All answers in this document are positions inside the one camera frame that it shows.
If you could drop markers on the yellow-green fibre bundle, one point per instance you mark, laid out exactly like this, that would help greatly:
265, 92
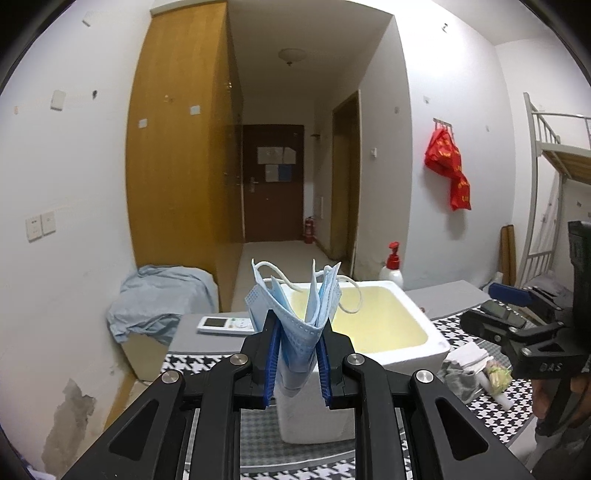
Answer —
498, 374

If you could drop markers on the wall hook rack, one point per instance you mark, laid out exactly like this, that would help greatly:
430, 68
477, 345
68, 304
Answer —
442, 122

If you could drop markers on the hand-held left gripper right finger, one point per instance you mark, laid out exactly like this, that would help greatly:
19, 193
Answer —
324, 369

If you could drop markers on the white foam box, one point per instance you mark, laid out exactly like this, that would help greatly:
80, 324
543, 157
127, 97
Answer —
406, 355

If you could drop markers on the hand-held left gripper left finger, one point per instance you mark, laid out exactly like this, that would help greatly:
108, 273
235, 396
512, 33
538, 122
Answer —
270, 355

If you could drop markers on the white paper notice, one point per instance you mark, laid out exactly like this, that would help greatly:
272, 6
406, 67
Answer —
276, 154

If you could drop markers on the red fire extinguisher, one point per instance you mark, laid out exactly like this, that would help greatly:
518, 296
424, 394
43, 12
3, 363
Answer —
308, 230

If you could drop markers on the crumpled tissue and wrappers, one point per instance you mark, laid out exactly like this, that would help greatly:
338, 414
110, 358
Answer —
459, 381

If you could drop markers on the white wall box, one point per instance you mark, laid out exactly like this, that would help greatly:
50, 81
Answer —
58, 99

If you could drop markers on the brown entrance door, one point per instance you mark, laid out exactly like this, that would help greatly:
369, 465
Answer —
272, 207

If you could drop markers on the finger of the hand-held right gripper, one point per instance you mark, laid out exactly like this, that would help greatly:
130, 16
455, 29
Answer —
485, 330
505, 291

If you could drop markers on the blue paper notice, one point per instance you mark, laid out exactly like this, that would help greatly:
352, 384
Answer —
282, 173

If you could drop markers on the blue face masks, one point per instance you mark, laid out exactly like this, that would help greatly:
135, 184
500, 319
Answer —
300, 341

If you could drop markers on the white pump bottle red top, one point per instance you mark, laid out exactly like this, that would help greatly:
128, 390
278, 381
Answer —
392, 274

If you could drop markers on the white remote control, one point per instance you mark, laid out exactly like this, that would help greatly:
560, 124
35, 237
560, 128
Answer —
221, 325

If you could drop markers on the black smartphone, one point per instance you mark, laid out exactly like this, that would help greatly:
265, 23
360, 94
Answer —
503, 311

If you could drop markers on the person's right hand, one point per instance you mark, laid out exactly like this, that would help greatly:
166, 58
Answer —
542, 397

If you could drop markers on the houndstooth tablecloth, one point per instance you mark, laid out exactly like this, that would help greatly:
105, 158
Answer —
461, 424

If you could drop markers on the white tissue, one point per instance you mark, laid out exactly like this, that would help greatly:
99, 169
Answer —
468, 354

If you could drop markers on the red hanging bag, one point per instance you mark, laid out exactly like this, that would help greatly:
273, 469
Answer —
445, 157

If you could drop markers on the blue-grey cloth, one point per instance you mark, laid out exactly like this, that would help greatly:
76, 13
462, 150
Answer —
157, 300

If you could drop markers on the wooden wardrobe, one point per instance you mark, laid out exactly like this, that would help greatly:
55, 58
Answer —
180, 184

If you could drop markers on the ceiling lamp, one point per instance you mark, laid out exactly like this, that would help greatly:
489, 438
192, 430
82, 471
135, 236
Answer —
292, 56

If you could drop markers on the metal bunk bed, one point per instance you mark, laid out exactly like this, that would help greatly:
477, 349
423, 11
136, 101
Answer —
549, 152

